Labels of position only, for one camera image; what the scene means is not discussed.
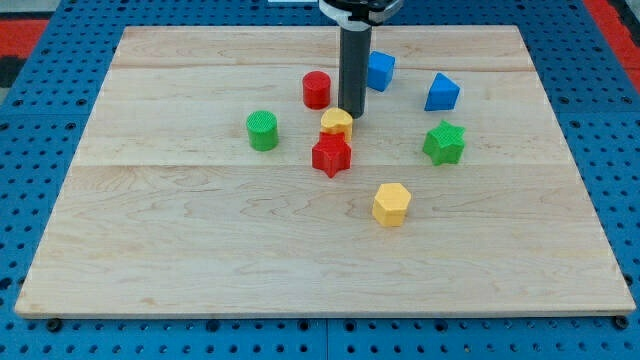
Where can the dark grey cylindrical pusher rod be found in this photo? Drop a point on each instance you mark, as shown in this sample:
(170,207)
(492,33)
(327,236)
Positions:
(353,70)

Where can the blue cube block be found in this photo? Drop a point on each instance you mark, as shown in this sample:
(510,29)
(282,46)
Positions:
(380,70)

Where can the yellow hexagon block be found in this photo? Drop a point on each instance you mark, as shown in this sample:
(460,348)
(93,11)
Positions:
(391,203)

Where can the red star block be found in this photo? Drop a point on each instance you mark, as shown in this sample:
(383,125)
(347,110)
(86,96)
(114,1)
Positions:
(331,154)

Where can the green cylinder block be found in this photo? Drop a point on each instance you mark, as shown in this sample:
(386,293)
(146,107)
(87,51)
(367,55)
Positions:
(262,130)

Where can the red cylinder block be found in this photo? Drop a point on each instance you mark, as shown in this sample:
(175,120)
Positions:
(316,90)

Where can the yellow heart block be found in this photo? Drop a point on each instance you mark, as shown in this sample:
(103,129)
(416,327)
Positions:
(335,121)

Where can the green star block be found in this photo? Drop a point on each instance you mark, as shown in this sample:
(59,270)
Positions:
(445,143)

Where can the light wooden board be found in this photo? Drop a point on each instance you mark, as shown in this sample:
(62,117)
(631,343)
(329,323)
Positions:
(167,212)

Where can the blue triangle block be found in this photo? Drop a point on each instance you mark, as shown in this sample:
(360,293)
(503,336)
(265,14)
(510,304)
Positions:
(442,94)

